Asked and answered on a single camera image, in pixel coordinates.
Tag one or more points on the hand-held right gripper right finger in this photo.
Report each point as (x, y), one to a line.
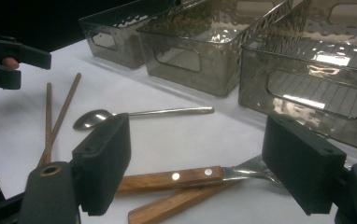
(301, 165)

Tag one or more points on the metal spoon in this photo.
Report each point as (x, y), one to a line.
(92, 119)

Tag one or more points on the smoky clear plastic bin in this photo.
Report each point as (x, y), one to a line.
(120, 46)
(307, 93)
(179, 74)

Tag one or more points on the brown wooden chopstick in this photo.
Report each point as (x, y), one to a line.
(48, 124)
(66, 102)

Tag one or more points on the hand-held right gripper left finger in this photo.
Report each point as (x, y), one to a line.
(102, 165)

